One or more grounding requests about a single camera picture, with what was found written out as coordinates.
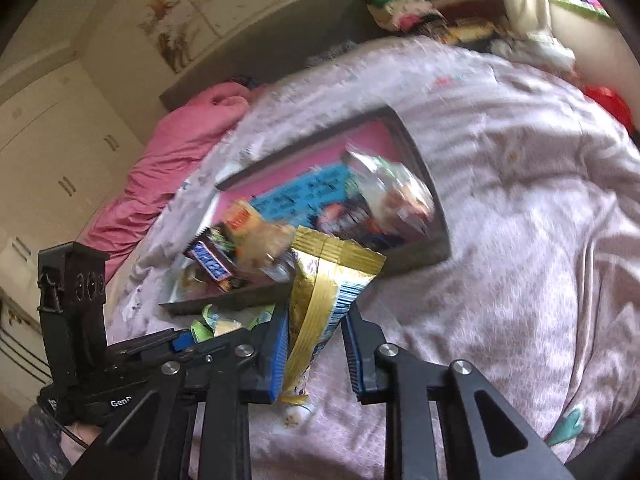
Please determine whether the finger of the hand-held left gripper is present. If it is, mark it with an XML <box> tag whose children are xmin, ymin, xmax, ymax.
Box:
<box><xmin>107</xmin><ymin>329</ymin><xmax>197</xmax><ymax>356</ymax></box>
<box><xmin>182</xmin><ymin>346</ymin><xmax>236</xmax><ymax>391</ymax></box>

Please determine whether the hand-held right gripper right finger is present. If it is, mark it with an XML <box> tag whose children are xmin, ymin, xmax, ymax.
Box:
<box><xmin>340</xmin><ymin>305</ymin><xmax>576</xmax><ymax>480</ymax></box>

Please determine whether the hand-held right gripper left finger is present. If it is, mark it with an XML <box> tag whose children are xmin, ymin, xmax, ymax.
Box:
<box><xmin>65</xmin><ymin>304</ymin><xmax>292</xmax><ymax>480</ymax></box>

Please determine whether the light green candy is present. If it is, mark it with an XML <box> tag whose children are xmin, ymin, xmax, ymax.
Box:
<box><xmin>190</xmin><ymin>302</ymin><xmax>276</xmax><ymax>346</ymax></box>

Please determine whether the brown chocolate bar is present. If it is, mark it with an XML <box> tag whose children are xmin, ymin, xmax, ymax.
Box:
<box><xmin>182</xmin><ymin>232</ymin><xmax>236</xmax><ymax>288</ymax></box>

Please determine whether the gold wafer packet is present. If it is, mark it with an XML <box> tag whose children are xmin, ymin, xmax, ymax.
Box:
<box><xmin>277</xmin><ymin>225</ymin><xmax>388</xmax><ymax>403</ymax></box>

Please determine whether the green pea packet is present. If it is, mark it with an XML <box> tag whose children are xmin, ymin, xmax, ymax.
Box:
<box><xmin>207</xmin><ymin>225</ymin><xmax>238</xmax><ymax>256</ymax></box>

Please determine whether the yellow pastry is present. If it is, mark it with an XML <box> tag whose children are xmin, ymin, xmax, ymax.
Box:
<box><xmin>237</xmin><ymin>220</ymin><xmax>298</xmax><ymax>273</ymax></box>

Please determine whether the dark box lid pink book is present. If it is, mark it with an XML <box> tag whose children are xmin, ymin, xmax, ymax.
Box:
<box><xmin>159</xmin><ymin>105</ymin><xmax>453</xmax><ymax>317</ymax></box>

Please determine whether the orange biscuit packet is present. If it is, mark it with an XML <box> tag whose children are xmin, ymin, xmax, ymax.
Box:
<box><xmin>220</xmin><ymin>199</ymin><xmax>263</xmax><ymax>241</ymax></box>

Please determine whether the blue cookie packet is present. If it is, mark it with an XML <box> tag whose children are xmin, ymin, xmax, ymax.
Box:
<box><xmin>315</xmin><ymin>200</ymin><xmax>396</xmax><ymax>251</ymax></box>

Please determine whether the small clear cake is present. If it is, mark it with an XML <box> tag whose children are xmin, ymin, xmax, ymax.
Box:
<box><xmin>345</xmin><ymin>150</ymin><xmax>436</xmax><ymax>241</ymax></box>

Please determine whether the pink duvet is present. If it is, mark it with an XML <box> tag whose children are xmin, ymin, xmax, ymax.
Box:
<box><xmin>75</xmin><ymin>82</ymin><xmax>256</xmax><ymax>281</ymax></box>

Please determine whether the cream wardrobe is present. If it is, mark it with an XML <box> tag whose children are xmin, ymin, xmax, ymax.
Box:
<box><xmin>0</xmin><ymin>57</ymin><xmax>148</xmax><ymax>431</ymax></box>

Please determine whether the printed mauve quilt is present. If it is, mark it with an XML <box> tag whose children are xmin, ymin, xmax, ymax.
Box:
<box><xmin>105</xmin><ymin>35</ymin><xmax>640</xmax><ymax>480</ymax></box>

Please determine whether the grey bed headboard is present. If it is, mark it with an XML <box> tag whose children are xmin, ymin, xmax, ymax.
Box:
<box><xmin>159</xmin><ymin>0</ymin><xmax>396</xmax><ymax>111</ymax></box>

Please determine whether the red plastic bag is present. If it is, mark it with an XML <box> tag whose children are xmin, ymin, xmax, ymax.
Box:
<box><xmin>582</xmin><ymin>85</ymin><xmax>633</xmax><ymax>128</ymax></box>

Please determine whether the white cloth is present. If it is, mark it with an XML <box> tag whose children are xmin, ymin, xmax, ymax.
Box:
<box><xmin>492</xmin><ymin>30</ymin><xmax>576</xmax><ymax>73</ymax></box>

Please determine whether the stack of folded clothes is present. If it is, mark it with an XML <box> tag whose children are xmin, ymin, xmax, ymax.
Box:
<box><xmin>366</xmin><ymin>0</ymin><xmax>511</xmax><ymax>51</ymax></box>

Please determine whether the tree wall painting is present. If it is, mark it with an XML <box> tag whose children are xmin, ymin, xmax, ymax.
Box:
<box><xmin>137</xmin><ymin>0</ymin><xmax>341</xmax><ymax>73</ymax></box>

